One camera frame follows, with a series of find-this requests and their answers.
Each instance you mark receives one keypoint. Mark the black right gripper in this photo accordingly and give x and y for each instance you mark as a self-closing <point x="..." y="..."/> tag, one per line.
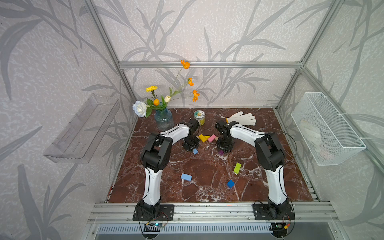
<point x="226" y="149"/>

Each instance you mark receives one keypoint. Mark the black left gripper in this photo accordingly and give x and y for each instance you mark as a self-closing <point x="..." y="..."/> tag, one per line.
<point x="197" y="143"/>

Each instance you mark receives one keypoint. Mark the yellow rectangular block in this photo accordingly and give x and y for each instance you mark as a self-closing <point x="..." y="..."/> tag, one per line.
<point x="203" y="138"/>

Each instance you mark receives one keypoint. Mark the pink rectangular block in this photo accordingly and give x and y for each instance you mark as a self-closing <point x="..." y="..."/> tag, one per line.
<point x="212" y="138"/>

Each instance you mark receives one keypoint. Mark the lime green block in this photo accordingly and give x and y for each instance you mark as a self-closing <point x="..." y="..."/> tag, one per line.
<point x="237" y="168"/>

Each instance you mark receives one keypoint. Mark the dark blue cube block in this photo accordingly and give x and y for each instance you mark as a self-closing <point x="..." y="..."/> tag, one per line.
<point x="230" y="184"/>

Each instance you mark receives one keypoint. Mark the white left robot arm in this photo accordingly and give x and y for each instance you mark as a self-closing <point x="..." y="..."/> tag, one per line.
<point x="156" y="155"/>

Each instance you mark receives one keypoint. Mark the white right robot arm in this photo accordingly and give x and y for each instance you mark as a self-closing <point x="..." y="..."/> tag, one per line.
<point x="270" y="155"/>

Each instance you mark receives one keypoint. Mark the sunflower seed tin can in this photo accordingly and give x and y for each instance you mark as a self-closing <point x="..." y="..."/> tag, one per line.
<point x="200" y="115"/>

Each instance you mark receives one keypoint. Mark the white cotton glove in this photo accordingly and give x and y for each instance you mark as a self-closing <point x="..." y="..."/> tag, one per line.
<point x="242" y="119"/>

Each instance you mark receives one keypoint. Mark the blue glass vase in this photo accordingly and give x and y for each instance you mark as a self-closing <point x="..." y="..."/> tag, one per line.
<point x="164" y="119"/>

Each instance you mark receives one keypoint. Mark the white items in basket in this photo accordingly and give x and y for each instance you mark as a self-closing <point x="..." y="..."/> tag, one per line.
<point x="313" y="135"/>

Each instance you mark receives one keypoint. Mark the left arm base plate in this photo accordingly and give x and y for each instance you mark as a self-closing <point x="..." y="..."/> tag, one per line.
<point x="161" y="212"/>

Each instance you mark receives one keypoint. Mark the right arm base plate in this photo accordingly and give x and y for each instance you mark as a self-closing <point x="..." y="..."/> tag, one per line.
<point x="273" y="212"/>

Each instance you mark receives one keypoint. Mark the white wire basket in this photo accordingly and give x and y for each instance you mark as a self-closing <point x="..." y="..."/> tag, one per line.
<point x="342" y="141"/>

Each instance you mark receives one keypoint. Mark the clear acrylic wall shelf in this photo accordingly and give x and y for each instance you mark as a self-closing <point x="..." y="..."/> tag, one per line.
<point x="79" y="140"/>

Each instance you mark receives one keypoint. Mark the aluminium front rail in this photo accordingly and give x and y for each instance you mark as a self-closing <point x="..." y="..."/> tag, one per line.
<point x="240" y="212"/>

